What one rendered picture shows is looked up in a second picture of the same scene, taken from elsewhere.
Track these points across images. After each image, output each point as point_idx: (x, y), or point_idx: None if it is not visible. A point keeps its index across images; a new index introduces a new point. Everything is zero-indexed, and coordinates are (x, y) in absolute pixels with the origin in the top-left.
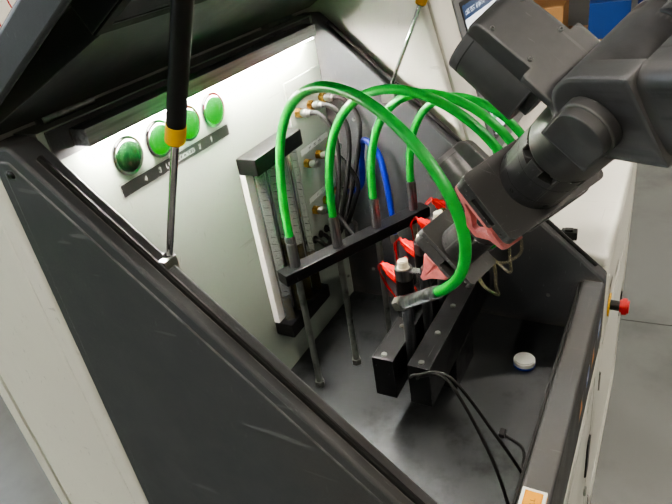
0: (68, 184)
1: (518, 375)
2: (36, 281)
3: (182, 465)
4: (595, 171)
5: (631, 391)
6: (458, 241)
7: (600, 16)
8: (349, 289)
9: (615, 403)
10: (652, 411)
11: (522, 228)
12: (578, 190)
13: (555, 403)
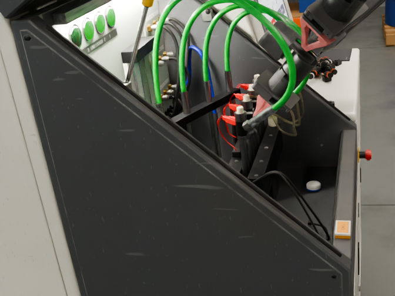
0: (66, 40)
1: (311, 194)
2: (25, 115)
3: (119, 240)
4: None
5: (374, 251)
6: (280, 81)
7: None
8: None
9: (365, 259)
10: (391, 261)
11: (337, 30)
12: (358, 14)
13: (343, 186)
